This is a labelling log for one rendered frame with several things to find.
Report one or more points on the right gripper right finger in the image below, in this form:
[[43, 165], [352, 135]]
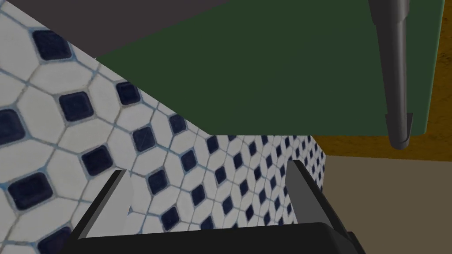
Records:
[[306, 201]]

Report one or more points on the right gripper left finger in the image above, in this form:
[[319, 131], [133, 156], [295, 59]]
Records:
[[106, 208]]

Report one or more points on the green cupboard door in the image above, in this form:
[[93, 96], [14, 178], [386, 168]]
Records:
[[261, 70]]

